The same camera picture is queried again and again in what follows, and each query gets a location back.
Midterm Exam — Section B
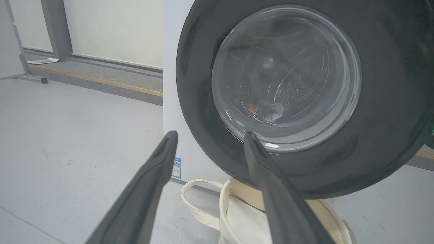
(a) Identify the cream canvas laundry basket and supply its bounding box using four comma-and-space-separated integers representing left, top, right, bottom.
181, 178, 356, 244

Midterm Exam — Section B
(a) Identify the grey metal stand leg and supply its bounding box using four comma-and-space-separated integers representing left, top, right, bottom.
5, 0, 48, 84

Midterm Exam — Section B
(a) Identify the light blue printed garment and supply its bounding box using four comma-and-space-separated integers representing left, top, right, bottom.
246, 102, 289, 123

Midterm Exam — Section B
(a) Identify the dark grey glass washer door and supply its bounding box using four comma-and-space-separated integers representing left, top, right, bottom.
176, 0, 434, 200

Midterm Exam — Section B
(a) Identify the white paper sheet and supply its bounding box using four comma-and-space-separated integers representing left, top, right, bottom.
27, 57, 60, 65

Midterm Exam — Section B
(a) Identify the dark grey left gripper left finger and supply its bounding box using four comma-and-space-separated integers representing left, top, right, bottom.
85, 131, 179, 244

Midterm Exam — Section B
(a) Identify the small blue QR sticker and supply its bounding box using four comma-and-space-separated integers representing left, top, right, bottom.
171, 157, 182, 179

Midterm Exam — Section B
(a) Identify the grey vertical pillar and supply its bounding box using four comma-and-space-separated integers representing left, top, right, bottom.
40, 0, 72, 61

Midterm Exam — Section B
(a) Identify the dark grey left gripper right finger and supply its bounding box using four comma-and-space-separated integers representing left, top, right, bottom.
243, 131, 335, 244

